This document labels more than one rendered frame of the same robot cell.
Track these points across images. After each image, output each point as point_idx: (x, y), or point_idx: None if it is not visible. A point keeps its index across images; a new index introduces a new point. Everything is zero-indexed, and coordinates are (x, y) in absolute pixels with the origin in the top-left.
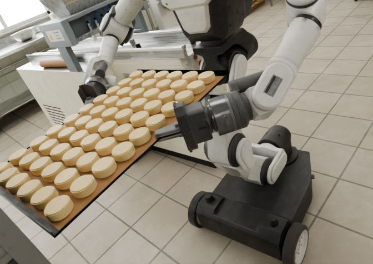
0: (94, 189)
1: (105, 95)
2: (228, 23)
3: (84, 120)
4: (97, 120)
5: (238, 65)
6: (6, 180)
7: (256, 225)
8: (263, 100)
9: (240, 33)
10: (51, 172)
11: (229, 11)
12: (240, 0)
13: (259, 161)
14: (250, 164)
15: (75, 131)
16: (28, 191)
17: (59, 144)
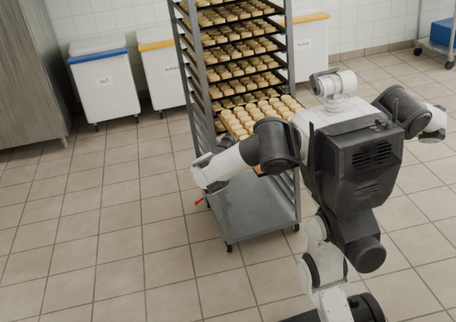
0: (225, 121)
1: None
2: (303, 180)
3: (290, 118)
4: None
5: (311, 222)
6: (269, 99)
7: (297, 320)
8: None
9: (331, 217)
10: (251, 110)
11: (302, 173)
12: (312, 183)
13: None
14: (300, 283)
15: (285, 116)
16: (246, 105)
17: (282, 113)
